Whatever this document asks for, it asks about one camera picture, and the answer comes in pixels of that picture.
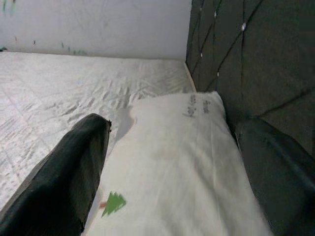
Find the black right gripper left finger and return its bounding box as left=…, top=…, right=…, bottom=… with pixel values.
left=0, top=113, right=113, bottom=236

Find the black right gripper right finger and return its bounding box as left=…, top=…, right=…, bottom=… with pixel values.
left=233, top=117, right=315, bottom=236

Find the white pillow with tree print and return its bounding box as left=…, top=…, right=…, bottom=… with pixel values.
left=83, top=90, right=274, bottom=236

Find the grey quilted mattress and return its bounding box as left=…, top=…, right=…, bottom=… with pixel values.
left=0, top=50, right=197, bottom=217

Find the dark tufted headboard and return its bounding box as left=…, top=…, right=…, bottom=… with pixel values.
left=186, top=0, right=315, bottom=153

